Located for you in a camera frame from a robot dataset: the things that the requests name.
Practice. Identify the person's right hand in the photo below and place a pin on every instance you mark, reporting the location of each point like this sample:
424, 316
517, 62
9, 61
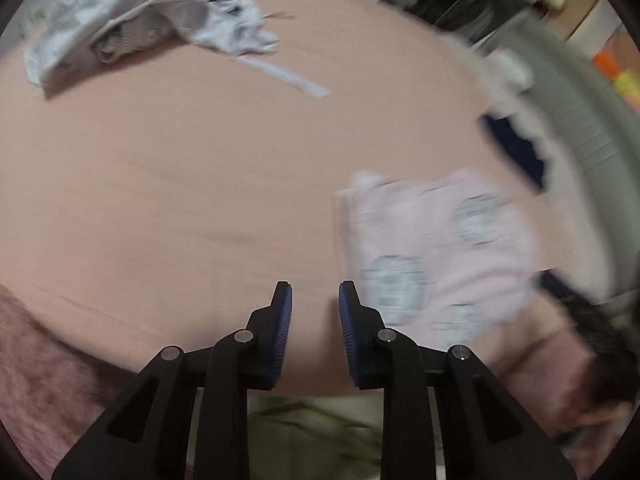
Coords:
600, 420

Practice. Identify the round bed pink sheet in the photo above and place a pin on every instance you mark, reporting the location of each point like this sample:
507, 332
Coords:
150, 185

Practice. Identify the folded navy garment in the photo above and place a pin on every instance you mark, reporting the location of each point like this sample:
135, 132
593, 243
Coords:
515, 145

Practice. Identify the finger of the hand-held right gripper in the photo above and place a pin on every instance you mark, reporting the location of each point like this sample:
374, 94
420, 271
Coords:
565, 295

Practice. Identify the small white cloth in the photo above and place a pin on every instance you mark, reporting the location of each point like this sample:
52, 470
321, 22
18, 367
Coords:
510, 72

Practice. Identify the grey-green sofa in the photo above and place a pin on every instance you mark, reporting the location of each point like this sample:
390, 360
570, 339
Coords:
590, 125

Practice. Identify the orange carrot plush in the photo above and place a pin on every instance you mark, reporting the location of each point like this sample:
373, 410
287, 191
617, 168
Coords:
605, 62

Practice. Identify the yellow square plush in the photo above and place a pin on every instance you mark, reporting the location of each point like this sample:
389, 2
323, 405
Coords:
630, 85

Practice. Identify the pink cartoon print pants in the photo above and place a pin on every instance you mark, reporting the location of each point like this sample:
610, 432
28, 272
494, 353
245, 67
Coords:
425, 250

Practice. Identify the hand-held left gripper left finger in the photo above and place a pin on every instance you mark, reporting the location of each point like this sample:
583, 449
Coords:
282, 330

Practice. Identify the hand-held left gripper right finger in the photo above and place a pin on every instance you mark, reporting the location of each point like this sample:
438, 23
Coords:
347, 330

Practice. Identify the pale printed garment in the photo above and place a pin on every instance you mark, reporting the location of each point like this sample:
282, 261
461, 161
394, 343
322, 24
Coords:
130, 40

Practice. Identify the white shirt navy collar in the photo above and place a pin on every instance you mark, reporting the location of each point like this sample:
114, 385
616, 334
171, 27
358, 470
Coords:
125, 5

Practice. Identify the cream quilted pad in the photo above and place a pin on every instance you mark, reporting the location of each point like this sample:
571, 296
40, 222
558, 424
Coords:
575, 210

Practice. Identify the pink fluffy rug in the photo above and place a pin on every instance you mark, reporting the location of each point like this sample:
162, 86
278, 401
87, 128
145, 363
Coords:
40, 385

